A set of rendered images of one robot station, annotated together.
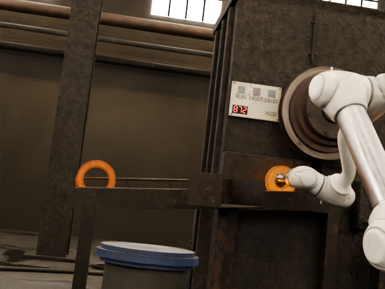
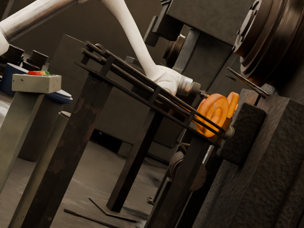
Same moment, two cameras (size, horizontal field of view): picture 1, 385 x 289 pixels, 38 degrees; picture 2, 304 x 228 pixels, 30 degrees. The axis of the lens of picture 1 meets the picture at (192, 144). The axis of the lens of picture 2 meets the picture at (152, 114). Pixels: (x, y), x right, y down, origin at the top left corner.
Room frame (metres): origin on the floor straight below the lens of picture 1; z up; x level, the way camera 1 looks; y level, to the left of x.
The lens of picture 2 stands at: (2.63, -3.14, 0.75)
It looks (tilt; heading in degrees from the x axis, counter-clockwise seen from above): 4 degrees down; 94
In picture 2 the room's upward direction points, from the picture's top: 24 degrees clockwise
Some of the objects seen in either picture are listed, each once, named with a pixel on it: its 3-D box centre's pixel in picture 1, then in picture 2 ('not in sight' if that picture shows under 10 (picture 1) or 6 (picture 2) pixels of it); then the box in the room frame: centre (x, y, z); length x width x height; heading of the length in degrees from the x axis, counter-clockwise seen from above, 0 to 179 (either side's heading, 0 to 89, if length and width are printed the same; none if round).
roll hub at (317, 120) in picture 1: (333, 110); (251, 25); (2.69, -0.66, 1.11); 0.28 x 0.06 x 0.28; 97
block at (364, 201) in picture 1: (362, 205); (241, 133); (2.83, -0.88, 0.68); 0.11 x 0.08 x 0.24; 7
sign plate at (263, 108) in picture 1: (255, 101); not in sight; (2.85, -0.30, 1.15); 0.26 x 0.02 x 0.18; 97
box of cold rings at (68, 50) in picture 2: not in sight; (102, 92); (1.78, 2.00, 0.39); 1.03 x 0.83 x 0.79; 11
